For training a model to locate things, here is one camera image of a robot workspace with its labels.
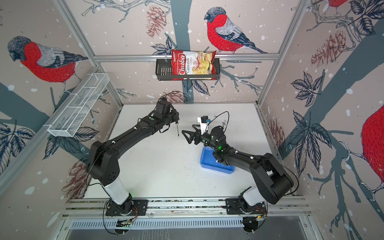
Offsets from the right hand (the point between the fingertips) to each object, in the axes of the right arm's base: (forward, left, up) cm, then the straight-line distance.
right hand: (185, 132), depth 79 cm
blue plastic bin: (-7, -13, -22) cm, 26 cm away
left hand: (+13, +5, +2) cm, 14 cm away
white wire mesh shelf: (-3, +56, +13) cm, 58 cm away
